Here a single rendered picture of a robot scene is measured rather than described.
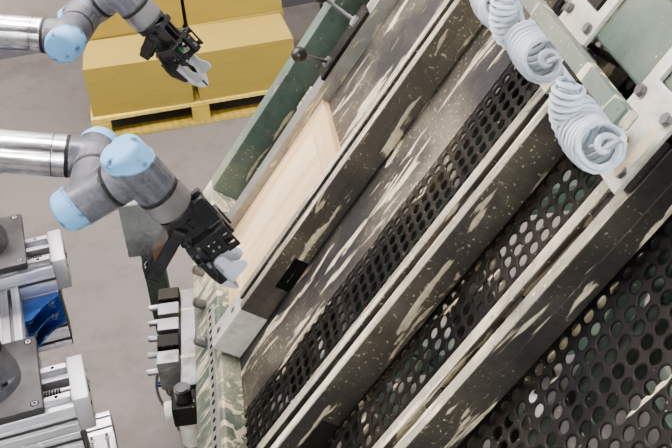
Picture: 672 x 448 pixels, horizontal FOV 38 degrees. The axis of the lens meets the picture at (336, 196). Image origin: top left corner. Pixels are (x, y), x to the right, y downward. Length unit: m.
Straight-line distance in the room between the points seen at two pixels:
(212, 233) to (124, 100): 3.28
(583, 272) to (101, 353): 2.63
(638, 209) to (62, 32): 1.26
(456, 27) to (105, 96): 3.21
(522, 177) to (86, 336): 2.54
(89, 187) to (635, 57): 0.85
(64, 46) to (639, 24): 1.20
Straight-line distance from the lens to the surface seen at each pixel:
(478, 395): 1.37
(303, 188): 2.25
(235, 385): 2.18
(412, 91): 1.90
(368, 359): 1.65
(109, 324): 3.81
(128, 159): 1.54
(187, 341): 2.53
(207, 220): 1.65
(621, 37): 1.34
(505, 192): 1.49
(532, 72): 1.27
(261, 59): 4.88
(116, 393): 3.52
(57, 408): 2.10
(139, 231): 2.78
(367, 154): 1.96
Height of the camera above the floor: 2.41
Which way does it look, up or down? 34 degrees down
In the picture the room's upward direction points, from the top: 4 degrees counter-clockwise
